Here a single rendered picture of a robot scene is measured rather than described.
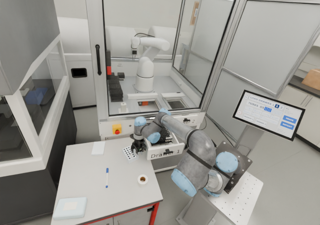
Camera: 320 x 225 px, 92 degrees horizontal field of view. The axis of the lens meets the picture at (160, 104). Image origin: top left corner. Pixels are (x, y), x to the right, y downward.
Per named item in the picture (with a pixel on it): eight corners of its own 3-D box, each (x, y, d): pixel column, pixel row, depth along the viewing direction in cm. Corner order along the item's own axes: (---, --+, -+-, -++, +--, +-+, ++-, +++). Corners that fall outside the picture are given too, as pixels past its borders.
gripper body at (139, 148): (136, 155, 108) (137, 143, 102) (131, 147, 114) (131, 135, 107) (145, 151, 113) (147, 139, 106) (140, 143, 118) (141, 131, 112)
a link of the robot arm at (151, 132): (161, 127, 91) (148, 118, 97) (150, 143, 90) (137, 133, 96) (165, 130, 98) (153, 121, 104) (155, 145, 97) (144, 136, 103)
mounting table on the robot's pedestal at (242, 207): (256, 190, 125) (263, 182, 119) (236, 239, 96) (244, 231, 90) (207, 155, 149) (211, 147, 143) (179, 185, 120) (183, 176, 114)
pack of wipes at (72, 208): (87, 199, 93) (86, 195, 90) (84, 218, 85) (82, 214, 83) (60, 201, 90) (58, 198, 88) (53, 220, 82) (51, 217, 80)
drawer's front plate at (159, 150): (181, 153, 124) (185, 144, 118) (146, 160, 115) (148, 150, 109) (181, 151, 126) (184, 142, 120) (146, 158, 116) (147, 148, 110)
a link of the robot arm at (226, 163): (242, 161, 98) (241, 158, 87) (230, 179, 97) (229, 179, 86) (224, 150, 105) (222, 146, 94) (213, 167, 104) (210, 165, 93)
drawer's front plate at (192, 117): (195, 123, 160) (198, 115, 154) (170, 127, 150) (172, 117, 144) (195, 122, 161) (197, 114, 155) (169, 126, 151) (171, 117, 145)
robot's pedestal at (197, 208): (215, 221, 160) (247, 179, 119) (200, 247, 141) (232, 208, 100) (191, 198, 176) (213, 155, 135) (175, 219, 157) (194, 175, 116)
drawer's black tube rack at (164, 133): (171, 144, 129) (172, 138, 126) (151, 147, 123) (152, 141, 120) (162, 126, 146) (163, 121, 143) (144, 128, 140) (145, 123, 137)
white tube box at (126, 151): (138, 158, 122) (138, 156, 119) (128, 163, 117) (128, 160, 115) (131, 148, 130) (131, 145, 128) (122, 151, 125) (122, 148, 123)
